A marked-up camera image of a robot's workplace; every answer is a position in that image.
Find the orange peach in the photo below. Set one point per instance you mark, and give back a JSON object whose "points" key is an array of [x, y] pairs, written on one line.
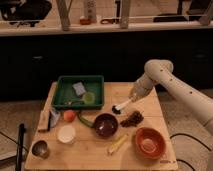
{"points": [[69, 115]]}

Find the red object on shelf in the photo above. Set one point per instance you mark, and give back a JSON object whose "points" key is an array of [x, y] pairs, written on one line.
{"points": [[84, 21]]}

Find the grey sponge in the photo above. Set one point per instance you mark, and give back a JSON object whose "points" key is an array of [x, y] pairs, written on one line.
{"points": [[79, 88]]}

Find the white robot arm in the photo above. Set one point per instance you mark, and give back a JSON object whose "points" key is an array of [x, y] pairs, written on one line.
{"points": [[160, 72]]}

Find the white cup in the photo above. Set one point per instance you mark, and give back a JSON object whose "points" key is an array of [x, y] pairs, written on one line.
{"points": [[66, 134]]}

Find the orange bowl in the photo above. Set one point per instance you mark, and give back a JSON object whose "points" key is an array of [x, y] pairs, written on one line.
{"points": [[150, 143]]}

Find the silver foil packet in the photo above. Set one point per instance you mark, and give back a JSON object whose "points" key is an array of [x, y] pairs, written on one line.
{"points": [[53, 118]]}

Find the bunch of dark grapes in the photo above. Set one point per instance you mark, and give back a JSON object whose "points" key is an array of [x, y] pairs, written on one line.
{"points": [[133, 120]]}

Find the green spoon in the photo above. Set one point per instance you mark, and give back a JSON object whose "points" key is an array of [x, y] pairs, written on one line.
{"points": [[87, 98]]}

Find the black pole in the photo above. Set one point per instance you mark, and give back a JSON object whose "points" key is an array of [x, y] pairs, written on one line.
{"points": [[20, 142]]}

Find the green plastic tray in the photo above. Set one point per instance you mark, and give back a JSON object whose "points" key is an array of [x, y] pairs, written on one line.
{"points": [[65, 92]]}

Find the purple bowl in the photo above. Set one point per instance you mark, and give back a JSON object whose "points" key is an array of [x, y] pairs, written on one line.
{"points": [[105, 125]]}

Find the metal cup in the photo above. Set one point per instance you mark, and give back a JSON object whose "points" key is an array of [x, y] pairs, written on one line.
{"points": [[41, 149]]}

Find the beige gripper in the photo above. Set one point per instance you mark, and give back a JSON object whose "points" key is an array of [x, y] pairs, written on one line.
{"points": [[138, 92]]}

